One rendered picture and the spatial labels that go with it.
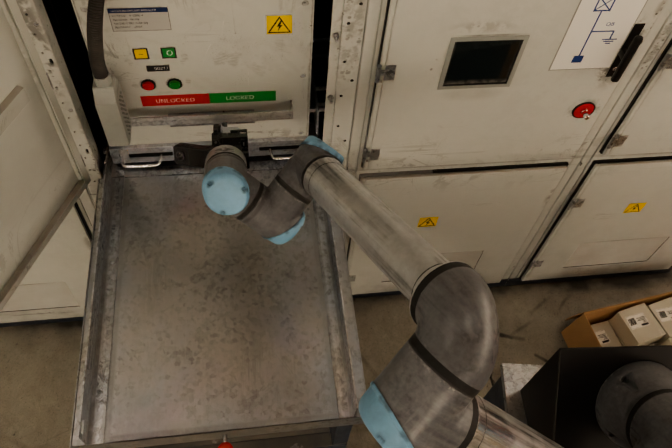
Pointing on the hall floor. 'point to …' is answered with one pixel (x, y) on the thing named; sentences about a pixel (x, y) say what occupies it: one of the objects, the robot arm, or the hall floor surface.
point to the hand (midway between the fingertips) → (217, 132)
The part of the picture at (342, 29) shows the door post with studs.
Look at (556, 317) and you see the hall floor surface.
